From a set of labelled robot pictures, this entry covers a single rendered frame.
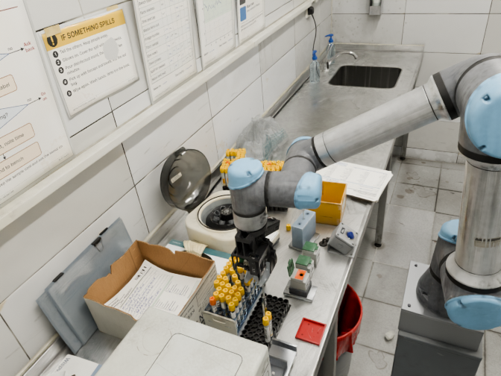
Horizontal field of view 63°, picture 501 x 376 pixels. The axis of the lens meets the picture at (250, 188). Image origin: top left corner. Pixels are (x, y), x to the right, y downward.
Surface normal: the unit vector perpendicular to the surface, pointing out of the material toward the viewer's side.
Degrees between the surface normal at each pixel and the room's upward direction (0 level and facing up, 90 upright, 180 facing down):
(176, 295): 2
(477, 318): 96
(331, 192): 90
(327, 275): 0
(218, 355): 0
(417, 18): 90
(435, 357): 90
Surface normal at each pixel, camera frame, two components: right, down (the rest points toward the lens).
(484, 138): -0.25, 0.43
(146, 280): -0.07, -0.83
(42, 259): 0.91, 0.16
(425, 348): -0.41, 0.54
